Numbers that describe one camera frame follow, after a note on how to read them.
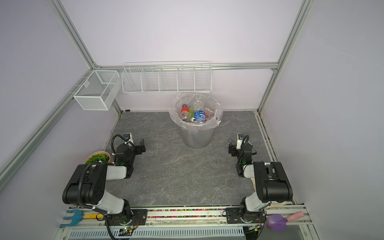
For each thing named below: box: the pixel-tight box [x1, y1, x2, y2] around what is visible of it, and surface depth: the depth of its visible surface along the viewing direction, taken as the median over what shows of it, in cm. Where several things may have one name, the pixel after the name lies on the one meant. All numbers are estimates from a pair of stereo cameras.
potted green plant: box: [84, 150, 111, 165], surface depth 85 cm
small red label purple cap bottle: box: [181, 104, 190, 123], surface depth 91 cm
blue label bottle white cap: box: [194, 108, 207, 123], surface depth 84 cm
